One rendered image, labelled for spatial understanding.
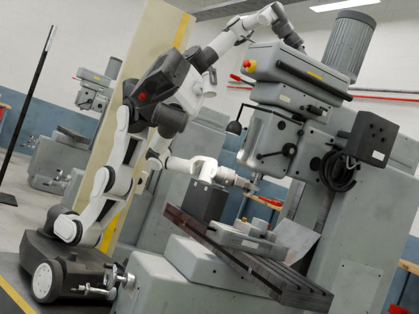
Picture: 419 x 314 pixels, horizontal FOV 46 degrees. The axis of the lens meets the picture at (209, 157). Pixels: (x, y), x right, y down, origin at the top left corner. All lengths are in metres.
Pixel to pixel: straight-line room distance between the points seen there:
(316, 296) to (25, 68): 9.65
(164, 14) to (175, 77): 1.74
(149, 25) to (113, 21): 7.50
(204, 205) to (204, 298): 0.60
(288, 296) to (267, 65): 0.99
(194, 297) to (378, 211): 1.01
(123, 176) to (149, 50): 1.58
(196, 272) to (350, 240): 0.79
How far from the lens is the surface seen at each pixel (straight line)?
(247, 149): 2.34
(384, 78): 8.37
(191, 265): 2.23
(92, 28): 11.33
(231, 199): 9.77
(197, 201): 2.74
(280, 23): 2.43
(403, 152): 2.84
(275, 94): 2.29
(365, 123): 2.28
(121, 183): 2.59
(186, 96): 2.33
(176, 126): 2.23
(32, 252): 2.75
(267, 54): 2.28
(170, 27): 4.03
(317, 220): 2.57
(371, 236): 2.64
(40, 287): 2.54
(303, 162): 2.41
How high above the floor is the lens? 1.32
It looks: level
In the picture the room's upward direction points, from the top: 20 degrees clockwise
